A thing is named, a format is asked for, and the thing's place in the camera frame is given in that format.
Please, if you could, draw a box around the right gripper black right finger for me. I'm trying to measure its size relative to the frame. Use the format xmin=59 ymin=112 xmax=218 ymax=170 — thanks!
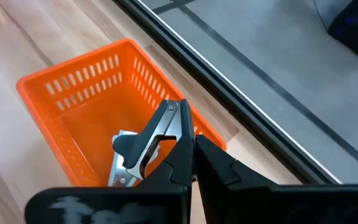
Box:
xmin=194 ymin=134 xmax=358 ymax=224

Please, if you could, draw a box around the black computer tower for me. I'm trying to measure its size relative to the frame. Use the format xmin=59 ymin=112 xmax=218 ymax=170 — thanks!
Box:
xmin=327 ymin=0 xmax=358 ymax=62

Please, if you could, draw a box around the orange plastic basket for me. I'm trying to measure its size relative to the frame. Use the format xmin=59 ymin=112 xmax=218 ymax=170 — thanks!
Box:
xmin=16 ymin=38 xmax=227 ymax=188

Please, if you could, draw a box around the black aluminium table frame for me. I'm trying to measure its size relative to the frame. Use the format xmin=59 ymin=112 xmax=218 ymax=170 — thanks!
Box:
xmin=112 ymin=0 xmax=343 ymax=185

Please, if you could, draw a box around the black floor cable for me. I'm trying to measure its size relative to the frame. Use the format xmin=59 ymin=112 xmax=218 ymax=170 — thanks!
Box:
xmin=313 ymin=0 xmax=329 ymax=31

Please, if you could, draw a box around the black staple remover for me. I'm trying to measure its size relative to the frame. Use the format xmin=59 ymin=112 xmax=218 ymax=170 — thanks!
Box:
xmin=112 ymin=98 xmax=196 ymax=182

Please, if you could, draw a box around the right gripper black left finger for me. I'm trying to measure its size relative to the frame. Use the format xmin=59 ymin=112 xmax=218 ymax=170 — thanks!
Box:
xmin=24 ymin=135 xmax=196 ymax=224

